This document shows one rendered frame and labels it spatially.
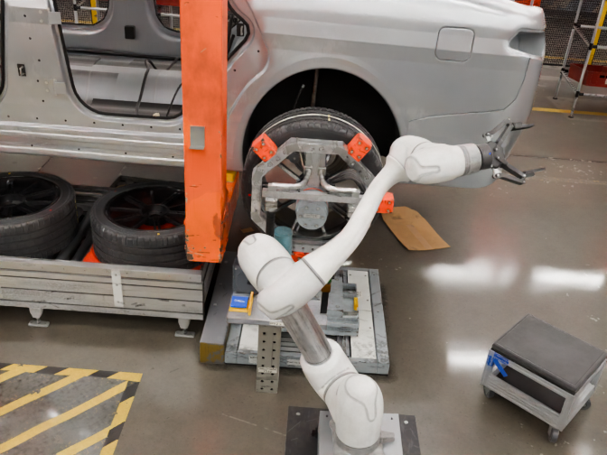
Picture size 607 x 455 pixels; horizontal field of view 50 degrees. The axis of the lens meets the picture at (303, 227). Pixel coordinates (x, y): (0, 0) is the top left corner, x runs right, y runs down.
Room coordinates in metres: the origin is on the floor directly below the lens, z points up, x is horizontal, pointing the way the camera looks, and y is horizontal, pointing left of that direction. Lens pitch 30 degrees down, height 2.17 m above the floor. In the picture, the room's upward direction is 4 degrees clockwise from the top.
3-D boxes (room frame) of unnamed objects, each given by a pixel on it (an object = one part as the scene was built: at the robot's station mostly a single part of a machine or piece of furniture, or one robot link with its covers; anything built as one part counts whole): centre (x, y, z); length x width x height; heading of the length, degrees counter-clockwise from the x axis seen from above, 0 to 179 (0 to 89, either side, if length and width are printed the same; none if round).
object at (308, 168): (2.45, 0.07, 1.03); 0.19 x 0.18 x 0.11; 0
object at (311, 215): (2.50, -0.03, 0.85); 0.21 x 0.14 x 0.14; 0
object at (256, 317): (2.27, 0.08, 0.44); 0.43 x 0.17 x 0.03; 90
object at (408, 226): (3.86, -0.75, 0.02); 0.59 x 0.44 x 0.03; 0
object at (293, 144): (2.57, -0.03, 0.85); 0.54 x 0.07 x 0.54; 90
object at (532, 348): (2.28, -1.14, 0.17); 0.43 x 0.36 x 0.34; 48
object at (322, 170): (2.45, -0.13, 1.03); 0.19 x 0.18 x 0.11; 0
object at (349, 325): (2.74, -0.06, 0.13); 0.50 x 0.36 x 0.10; 90
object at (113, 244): (3.01, 0.80, 0.39); 0.66 x 0.66 x 0.24
